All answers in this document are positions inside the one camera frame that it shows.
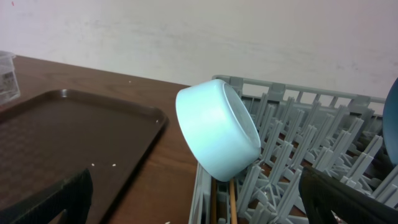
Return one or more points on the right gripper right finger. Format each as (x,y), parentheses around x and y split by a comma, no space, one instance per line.
(325,197)

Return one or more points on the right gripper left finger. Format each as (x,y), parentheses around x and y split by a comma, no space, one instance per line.
(71,197)

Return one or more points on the wooden chopstick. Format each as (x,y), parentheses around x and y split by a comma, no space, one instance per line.
(232,201)

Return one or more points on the dark blue plate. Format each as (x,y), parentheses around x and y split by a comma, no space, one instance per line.
(390,123)

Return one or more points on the light blue rice bowl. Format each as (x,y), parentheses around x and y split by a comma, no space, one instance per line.
(217,128)

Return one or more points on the grey dishwasher rack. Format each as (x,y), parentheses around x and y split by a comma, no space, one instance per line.
(339,134)

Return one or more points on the brown serving tray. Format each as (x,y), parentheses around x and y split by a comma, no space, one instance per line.
(61,132)

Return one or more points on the clear plastic bin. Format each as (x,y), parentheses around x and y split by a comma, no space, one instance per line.
(9,85)

